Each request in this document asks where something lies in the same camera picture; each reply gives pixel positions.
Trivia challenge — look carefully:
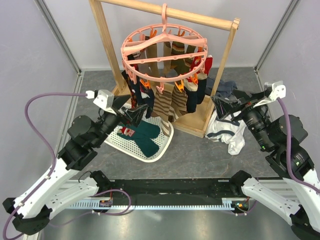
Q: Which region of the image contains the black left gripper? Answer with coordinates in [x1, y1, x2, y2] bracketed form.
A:
[91, 94, 148, 148]

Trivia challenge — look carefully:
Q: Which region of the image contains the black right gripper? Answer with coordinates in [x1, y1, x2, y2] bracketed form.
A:
[211, 88, 274, 149]

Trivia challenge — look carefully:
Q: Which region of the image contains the navy blue sock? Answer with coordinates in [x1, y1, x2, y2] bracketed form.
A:
[184, 79, 207, 113]
[140, 85, 155, 119]

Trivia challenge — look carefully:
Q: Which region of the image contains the brown striped sock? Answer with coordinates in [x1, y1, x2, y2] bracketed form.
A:
[169, 86, 188, 122]
[152, 90, 172, 135]

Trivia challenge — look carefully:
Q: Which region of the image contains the pink round clip hanger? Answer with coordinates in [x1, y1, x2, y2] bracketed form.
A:
[121, 4, 208, 93]

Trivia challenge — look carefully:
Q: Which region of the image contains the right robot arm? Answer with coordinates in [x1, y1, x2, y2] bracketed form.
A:
[112, 88, 320, 240]

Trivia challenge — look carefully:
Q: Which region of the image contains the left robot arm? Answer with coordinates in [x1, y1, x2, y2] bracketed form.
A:
[2, 104, 148, 236]

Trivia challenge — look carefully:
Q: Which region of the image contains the blue grey sock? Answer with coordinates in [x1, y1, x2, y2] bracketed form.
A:
[205, 77, 238, 98]

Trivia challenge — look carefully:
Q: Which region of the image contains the black red argyle sock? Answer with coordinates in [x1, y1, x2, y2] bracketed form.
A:
[121, 70, 138, 108]

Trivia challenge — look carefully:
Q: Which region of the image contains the white cloth pile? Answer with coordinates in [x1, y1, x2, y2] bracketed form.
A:
[204, 103, 246, 156]

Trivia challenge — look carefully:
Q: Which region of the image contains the green christmas sock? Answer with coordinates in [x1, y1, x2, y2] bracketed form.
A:
[117, 125, 160, 158]

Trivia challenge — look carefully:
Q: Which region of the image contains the white perforated plastic basket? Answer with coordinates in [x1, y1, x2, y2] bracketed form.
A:
[104, 115, 174, 163]

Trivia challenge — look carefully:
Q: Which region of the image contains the red christmas hanging sock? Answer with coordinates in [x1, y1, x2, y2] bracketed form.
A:
[190, 54, 214, 80]

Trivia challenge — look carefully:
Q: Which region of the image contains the beige ribbed hanging sock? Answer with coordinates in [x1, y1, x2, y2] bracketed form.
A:
[138, 43, 173, 78]

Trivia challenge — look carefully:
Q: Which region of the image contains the olive striped hanging sock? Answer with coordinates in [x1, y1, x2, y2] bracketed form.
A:
[171, 41, 198, 76]

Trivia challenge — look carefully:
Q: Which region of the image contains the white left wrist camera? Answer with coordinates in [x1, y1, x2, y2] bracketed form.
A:
[85, 89, 116, 115]

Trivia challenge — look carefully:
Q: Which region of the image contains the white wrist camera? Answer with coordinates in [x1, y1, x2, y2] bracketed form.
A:
[253, 81, 287, 108]
[85, 89, 116, 115]

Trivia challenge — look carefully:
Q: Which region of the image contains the wooden drying rack frame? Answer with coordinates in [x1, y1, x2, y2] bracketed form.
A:
[89, 0, 240, 138]

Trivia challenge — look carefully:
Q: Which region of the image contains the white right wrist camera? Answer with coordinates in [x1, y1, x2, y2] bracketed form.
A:
[253, 81, 287, 108]

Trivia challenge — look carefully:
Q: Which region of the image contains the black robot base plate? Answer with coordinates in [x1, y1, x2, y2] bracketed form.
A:
[89, 170, 252, 207]

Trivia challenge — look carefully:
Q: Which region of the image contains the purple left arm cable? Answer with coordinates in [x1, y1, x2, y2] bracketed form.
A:
[2, 92, 132, 240]

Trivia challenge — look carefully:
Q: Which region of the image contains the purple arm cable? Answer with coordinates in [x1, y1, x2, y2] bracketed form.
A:
[276, 97, 320, 195]
[2, 92, 132, 240]

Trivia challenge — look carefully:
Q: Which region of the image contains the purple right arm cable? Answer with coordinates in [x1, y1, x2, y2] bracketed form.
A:
[276, 97, 320, 195]

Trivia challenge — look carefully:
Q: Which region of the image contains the grey cable duct strip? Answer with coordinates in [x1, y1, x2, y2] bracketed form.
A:
[67, 197, 251, 211]

